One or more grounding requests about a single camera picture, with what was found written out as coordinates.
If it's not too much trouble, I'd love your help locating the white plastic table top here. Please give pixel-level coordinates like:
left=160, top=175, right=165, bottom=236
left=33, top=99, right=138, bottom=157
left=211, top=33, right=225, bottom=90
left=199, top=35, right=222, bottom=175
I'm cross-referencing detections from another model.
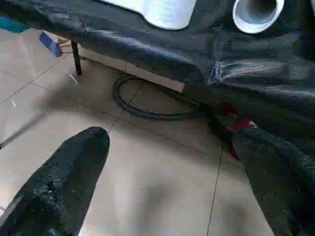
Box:
left=100, top=0, right=197, bottom=31

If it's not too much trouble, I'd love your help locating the teal cloth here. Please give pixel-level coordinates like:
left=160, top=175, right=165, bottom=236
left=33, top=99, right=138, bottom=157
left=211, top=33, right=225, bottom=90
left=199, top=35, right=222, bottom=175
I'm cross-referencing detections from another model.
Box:
left=0, top=14, right=33, bottom=34

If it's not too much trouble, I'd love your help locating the red plastic object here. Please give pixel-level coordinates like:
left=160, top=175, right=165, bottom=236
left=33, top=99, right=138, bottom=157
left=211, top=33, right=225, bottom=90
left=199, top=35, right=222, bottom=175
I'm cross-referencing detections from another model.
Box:
left=220, top=102, right=259, bottom=160

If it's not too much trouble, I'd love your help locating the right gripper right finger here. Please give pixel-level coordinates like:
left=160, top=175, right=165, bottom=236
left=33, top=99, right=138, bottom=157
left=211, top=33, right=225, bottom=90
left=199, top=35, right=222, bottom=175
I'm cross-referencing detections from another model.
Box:
left=232, top=126, right=315, bottom=236

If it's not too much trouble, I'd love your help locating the black metal support leg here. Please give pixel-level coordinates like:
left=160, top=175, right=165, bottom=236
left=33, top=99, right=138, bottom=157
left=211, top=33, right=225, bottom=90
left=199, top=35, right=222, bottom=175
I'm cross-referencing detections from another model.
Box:
left=70, top=40, right=83, bottom=76

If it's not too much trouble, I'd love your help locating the blue block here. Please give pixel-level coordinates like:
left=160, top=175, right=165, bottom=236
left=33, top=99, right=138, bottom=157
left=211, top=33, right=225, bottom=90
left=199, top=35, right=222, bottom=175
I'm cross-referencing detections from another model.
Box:
left=38, top=30, right=62, bottom=58

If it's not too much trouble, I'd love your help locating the black coiled hose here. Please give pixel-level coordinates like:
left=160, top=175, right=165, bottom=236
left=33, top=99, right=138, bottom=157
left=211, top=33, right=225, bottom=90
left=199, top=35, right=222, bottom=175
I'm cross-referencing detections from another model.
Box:
left=112, top=76, right=205, bottom=121

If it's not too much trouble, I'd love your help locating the light wooden board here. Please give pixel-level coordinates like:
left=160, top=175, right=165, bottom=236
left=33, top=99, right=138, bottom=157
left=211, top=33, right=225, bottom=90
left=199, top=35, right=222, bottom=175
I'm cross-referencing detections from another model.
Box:
left=58, top=40, right=185, bottom=93

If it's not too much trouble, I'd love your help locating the white plastic table leg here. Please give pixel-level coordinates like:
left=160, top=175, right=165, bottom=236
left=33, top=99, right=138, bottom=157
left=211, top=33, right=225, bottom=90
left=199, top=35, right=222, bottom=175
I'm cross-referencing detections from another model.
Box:
left=232, top=0, right=286, bottom=34

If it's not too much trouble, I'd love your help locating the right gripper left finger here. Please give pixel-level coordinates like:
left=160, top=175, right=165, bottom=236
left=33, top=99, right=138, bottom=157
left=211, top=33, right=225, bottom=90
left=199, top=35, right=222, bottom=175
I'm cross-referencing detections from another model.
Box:
left=0, top=126, right=111, bottom=236

